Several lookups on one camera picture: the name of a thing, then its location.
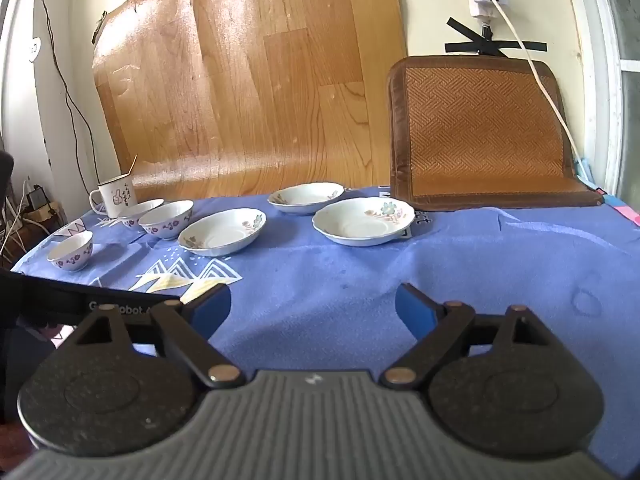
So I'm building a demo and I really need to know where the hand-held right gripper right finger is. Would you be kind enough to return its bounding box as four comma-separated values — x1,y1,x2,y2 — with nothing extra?
379,283,556,390

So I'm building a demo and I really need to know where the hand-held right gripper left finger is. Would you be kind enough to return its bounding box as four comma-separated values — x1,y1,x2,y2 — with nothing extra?
65,284,247,390

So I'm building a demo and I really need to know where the white floral bowl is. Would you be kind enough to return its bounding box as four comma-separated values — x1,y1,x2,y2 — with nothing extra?
118,199,166,233
47,230,94,272
138,200,195,241

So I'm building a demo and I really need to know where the white floral plate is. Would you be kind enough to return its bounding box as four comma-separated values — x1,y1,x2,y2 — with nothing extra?
178,208,267,257
267,182,346,216
312,197,416,247

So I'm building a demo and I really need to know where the blue printed tablecloth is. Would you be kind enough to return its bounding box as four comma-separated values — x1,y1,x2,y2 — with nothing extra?
10,185,640,480

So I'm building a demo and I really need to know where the white enamel mug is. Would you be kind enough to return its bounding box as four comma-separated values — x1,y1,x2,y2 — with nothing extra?
89,172,138,217

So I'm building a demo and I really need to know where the brown woven bamboo mat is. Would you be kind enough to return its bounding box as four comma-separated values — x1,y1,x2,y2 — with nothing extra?
386,55,603,212

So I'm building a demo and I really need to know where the wood-pattern vinyl sheet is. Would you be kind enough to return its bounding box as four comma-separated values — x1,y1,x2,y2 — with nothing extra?
91,0,408,203

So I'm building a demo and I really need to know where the pink and blue bedsheet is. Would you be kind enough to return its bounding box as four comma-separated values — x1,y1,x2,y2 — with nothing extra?
575,157,640,226

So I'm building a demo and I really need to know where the black tape cross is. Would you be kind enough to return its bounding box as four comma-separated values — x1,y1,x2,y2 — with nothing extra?
445,16,548,58

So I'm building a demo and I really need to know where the thin black wall cable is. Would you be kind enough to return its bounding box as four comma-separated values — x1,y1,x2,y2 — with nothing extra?
35,0,103,196

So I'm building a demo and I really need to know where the white power cable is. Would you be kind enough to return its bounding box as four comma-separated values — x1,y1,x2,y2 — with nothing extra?
470,0,587,173

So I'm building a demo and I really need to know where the white window frame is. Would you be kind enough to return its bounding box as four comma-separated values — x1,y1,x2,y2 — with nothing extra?
575,0,640,201

